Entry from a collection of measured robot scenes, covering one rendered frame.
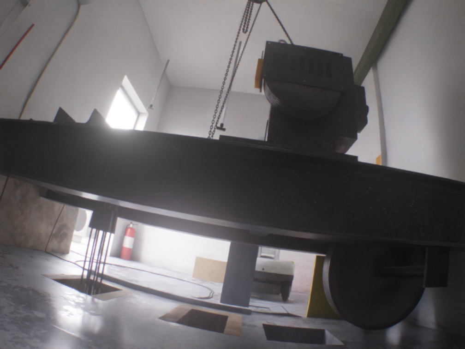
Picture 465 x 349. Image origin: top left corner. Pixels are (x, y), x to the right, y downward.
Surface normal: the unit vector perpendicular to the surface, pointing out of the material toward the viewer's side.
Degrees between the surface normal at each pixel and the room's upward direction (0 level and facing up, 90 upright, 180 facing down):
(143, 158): 90
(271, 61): 90
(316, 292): 90
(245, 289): 90
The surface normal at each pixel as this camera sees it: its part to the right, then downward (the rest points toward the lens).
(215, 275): 0.03, -0.31
